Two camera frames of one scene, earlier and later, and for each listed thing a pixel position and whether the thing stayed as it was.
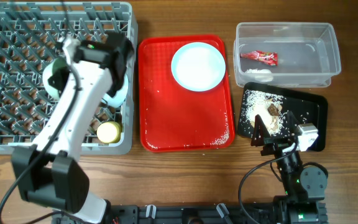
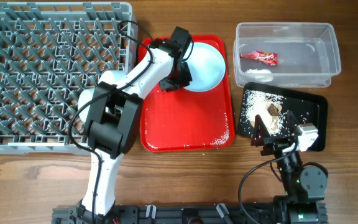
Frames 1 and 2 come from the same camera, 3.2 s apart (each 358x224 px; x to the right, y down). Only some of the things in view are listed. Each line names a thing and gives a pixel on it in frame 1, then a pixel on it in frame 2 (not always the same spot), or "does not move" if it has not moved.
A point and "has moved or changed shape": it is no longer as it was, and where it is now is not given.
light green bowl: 49,70 has moved or changed shape
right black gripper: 275,145 does not move
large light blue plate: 197,66 does not move
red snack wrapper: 266,58 does not move
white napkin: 263,75 does not move
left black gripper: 63,73 -> 166,84
